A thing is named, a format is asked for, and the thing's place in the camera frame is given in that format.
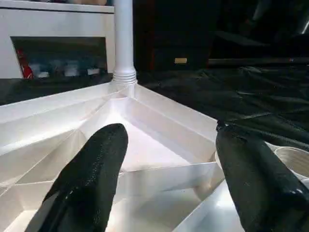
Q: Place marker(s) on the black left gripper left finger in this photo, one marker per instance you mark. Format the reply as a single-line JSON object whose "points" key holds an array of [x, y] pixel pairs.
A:
{"points": [[89, 183]]}

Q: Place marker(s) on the black plastic mat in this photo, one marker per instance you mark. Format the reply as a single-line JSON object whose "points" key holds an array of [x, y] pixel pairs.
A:
{"points": [[231, 92]]}

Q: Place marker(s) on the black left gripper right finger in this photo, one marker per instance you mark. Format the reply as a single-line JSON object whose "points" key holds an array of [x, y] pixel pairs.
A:
{"points": [[260, 183]]}

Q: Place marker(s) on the black cabinet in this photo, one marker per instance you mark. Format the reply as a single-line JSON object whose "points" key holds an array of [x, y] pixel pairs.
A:
{"points": [[169, 34]]}

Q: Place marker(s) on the white cabinet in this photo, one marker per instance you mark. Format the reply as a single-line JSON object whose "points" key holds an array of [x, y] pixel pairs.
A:
{"points": [[48, 24]]}

